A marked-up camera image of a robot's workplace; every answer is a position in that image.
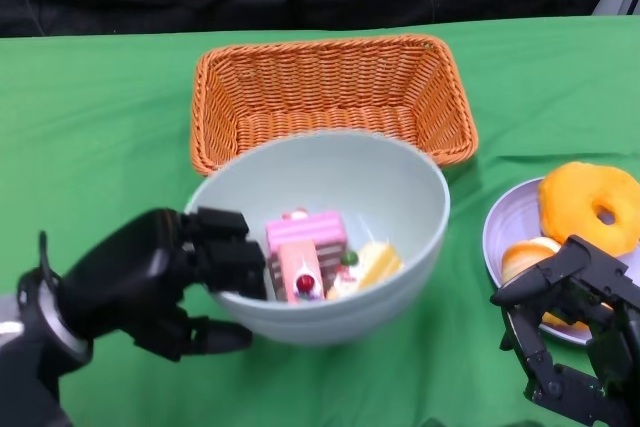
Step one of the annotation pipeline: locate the striped croissant bread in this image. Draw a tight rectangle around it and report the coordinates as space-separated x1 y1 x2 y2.
501 236 592 332

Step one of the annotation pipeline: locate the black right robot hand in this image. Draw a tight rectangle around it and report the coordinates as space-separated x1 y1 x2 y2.
489 234 640 427

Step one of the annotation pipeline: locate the green tablecloth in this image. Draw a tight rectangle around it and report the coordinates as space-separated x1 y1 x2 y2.
0 14 640 427

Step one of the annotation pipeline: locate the slim pink cherry cake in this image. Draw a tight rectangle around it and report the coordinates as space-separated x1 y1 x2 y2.
277 240 326 304

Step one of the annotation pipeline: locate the lavender plate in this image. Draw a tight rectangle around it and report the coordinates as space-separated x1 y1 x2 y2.
482 176 640 347

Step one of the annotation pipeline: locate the orange wicker basket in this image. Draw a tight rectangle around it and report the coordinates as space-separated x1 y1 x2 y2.
189 34 480 177

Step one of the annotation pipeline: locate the orange donut bread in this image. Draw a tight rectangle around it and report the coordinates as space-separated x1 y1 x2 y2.
537 161 640 257

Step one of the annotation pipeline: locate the pale green bowl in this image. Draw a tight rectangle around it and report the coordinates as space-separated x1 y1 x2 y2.
184 130 451 347

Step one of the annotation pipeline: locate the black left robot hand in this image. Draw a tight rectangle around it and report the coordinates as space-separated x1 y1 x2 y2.
59 206 269 363

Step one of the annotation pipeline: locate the pink layered cake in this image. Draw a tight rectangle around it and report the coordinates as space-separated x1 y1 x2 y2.
264 209 348 268

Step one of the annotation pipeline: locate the yellow cake slice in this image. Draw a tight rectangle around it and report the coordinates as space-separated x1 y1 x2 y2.
326 241 405 301

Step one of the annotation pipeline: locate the chocolate layered cake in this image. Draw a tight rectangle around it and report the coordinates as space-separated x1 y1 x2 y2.
267 241 347 294

